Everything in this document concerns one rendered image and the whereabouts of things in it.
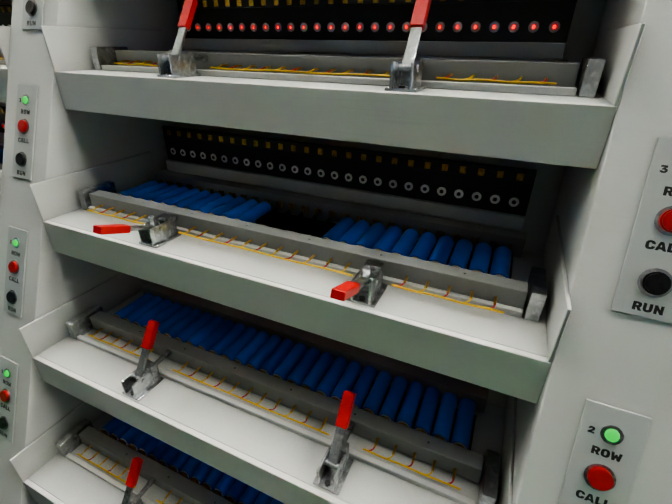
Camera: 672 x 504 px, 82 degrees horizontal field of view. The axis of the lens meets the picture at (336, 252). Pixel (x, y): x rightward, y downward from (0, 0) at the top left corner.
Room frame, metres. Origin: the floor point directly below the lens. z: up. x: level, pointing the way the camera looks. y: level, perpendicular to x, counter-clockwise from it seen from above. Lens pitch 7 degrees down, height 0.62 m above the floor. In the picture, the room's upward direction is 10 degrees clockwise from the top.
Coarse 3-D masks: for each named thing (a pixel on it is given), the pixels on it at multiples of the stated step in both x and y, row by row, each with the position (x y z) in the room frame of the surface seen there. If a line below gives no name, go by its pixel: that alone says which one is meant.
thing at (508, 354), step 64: (64, 192) 0.52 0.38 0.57; (320, 192) 0.54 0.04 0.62; (128, 256) 0.45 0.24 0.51; (192, 256) 0.43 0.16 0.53; (256, 256) 0.43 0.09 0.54; (320, 320) 0.36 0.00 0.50; (384, 320) 0.33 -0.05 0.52; (448, 320) 0.33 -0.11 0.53; (512, 320) 0.33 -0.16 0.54; (512, 384) 0.30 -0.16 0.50
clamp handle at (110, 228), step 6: (150, 222) 0.45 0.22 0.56; (156, 222) 0.45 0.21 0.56; (96, 228) 0.39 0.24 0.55; (102, 228) 0.38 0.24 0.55; (108, 228) 0.39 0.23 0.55; (114, 228) 0.40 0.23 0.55; (120, 228) 0.40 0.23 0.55; (126, 228) 0.41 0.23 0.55; (132, 228) 0.42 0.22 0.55; (138, 228) 0.43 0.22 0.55; (144, 228) 0.43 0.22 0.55; (150, 228) 0.44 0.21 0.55; (102, 234) 0.39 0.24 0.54
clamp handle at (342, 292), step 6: (366, 270) 0.35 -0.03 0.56; (366, 276) 0.35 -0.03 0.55; (348, 282) 0.32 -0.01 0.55; (354, 282) 0.32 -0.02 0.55; (360, 282) 0.33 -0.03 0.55; (366, 282) 0.34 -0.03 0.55; (336, 288) 0.29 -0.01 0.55; (342, 288) 0.29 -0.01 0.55; (348, 288) 0.30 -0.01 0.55; (354, 288) 0.31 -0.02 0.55; (360, 288) 0.33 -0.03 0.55; (336, 294) 0.29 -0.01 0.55; (342, 294) 0.29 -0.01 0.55; (348, 294) 0.29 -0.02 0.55; (354, 294) 0.31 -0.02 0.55; (342, 300) 0.29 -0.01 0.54
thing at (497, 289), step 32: (96, 192) 0.54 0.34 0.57; (192, 224) 0.47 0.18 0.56; (224, 224) 0.45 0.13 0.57; (256, 224) 0.45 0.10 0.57; (320, 256) 0.41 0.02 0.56; (352, 256) 0.39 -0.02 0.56; (384, 256) 0.39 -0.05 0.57; (448, 288) 0.36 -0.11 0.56; (480, 288) 0.35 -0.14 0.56; (512, 288) 0.34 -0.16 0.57
